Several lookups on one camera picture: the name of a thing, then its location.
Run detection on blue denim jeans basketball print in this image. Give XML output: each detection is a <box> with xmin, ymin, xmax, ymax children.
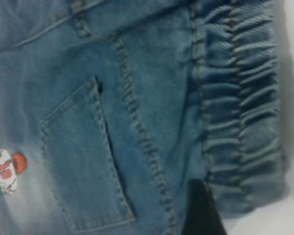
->
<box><xmin>0</xmin><ymin>0</ymin><xmax>294</xmax><ymax>235</ymax></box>

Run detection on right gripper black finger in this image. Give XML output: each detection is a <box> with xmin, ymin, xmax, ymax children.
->
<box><xmin>182</xmin><ymin>178</ymin><xmax>228</xmax><ymax>235</ymax></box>

